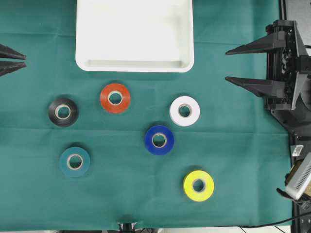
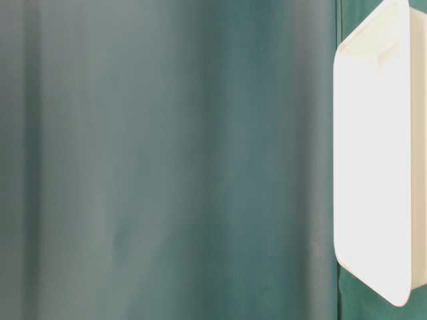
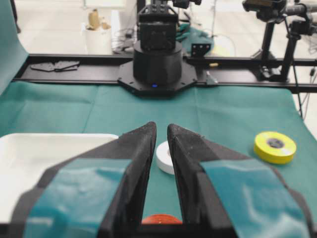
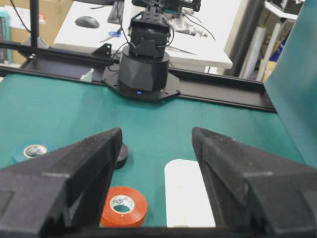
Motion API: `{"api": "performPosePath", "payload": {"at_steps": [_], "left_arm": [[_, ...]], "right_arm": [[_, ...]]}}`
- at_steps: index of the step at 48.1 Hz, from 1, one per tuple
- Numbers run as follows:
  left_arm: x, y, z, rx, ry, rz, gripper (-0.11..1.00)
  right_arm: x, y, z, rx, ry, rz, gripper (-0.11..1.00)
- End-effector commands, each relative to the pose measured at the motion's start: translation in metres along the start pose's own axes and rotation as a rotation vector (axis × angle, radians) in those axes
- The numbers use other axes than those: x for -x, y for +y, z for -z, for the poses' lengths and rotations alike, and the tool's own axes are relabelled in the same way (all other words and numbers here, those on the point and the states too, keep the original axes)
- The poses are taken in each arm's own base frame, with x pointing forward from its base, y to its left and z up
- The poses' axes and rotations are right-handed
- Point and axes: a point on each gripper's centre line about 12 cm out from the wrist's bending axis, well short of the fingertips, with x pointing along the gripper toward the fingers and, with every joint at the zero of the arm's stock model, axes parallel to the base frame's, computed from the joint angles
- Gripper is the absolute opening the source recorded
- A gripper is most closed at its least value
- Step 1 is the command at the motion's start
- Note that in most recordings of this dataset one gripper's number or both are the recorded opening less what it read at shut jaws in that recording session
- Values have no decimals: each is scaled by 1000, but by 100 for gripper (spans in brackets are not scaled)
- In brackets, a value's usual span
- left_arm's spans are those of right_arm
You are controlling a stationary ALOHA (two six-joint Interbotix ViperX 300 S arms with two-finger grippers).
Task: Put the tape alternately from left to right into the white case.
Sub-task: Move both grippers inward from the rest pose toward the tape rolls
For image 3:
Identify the black camera stand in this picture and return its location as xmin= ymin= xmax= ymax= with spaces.
xmin=242 ymin=0 xmax=317 ymax=82

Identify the white tape roll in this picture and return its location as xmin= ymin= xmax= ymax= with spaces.
xmin=156 ymin=141 xmax=174 ymax=175

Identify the red tape roll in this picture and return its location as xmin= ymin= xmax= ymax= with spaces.
xmin=142 ymin=214 xmax=182 ymax=225

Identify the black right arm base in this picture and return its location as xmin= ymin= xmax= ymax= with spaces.
xmin=117 ymin=41 xmax=198 ymax=96

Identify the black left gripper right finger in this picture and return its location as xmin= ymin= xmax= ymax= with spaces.
xmin=167 ymin=124 xmax=317 ymax=238

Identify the white plastic case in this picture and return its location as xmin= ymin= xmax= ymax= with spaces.
xmin=0 ymin=133 xmax=118 ymax=224

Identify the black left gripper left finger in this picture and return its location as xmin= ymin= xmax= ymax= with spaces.
xmin=9 ymin=121 xmax=157 ymax=238

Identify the yellow tape roll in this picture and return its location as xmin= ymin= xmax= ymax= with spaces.
xmin=254 ymin=131 xmax=297 ymax=165

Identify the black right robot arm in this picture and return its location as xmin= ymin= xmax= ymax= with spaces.
xmin=134 ymin=0 xmax=201 ymax=54

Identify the white bin with bottles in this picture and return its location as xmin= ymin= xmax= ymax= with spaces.
xmin=82 ymin=8 xmax=112 ymax=55

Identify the black aluminium rail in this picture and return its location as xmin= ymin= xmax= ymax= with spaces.
xmin=14 ymin=54 xmax=317 ymax=95

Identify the green table cloth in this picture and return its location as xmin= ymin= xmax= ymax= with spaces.
xmin=0 ymin=0 xmax=317 ymax=217

